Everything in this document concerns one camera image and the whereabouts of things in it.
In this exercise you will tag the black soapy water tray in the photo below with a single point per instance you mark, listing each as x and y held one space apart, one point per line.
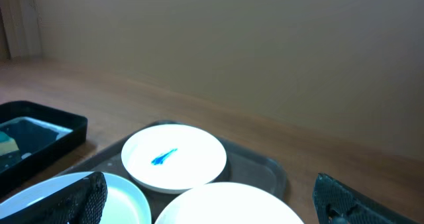
43 135

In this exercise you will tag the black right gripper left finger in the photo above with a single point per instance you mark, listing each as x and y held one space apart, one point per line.
81 202

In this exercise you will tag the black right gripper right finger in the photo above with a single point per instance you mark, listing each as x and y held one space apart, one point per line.
335 202

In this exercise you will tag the green yellow sponge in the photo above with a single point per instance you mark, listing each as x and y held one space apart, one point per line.
7 144

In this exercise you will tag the white plate with blue stain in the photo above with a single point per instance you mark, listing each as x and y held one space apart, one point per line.
172 159

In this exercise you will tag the dark brown serving tray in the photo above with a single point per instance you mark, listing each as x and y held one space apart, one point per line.
243 166

